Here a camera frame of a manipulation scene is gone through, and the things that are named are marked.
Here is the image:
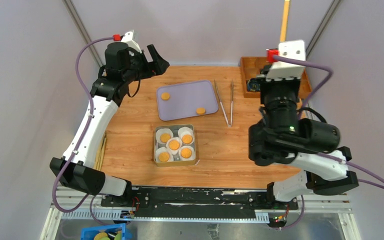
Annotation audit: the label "blue plastic bin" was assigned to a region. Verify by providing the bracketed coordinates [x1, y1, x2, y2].
[80, 223, 133, 240]

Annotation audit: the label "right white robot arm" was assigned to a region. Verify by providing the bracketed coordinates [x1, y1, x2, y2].
[248, 40, 359, 209]

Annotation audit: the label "metal tongs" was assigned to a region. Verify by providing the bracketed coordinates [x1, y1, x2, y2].
[213, 78, 235, 128]

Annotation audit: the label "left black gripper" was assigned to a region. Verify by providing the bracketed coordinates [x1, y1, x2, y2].
[122, 44, 169, 84]

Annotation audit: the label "lavender tray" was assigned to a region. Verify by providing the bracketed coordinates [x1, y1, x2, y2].
[156, 80, 219, 122]

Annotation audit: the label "wooden compartment organizer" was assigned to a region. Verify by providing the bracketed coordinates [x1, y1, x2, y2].
[239, 56, 313, 99]

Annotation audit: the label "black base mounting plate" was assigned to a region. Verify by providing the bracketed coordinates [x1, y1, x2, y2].
[100, 186, 298, 220]

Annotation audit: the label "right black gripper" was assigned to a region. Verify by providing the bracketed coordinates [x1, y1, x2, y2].
[256, 64, 302, 146]

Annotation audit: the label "orange cookie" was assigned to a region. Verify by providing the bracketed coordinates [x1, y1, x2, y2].
[160, 92, 171, 101]
[196, 107, 206, 115]
[159, 133, 172, 143]
[168, 139, 181, 151]
[180, 147, 193, 159]
[181, 134, 194, 145]
[158, 151, 171, 163]

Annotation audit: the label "white paper cupcake liner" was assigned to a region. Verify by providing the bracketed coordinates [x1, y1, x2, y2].
[166, 137, 182, 155]
[155, 128, 174, 144]
[177, 126, 195, 145]
[154, 147, 174, 164]
[178, 145, 196, 161]

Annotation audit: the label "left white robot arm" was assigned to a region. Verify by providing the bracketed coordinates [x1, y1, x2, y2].
[50, 30, 170, 207]

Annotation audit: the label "gold cookie tin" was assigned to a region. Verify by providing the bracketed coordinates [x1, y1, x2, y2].
[153, 124, 200, 168]

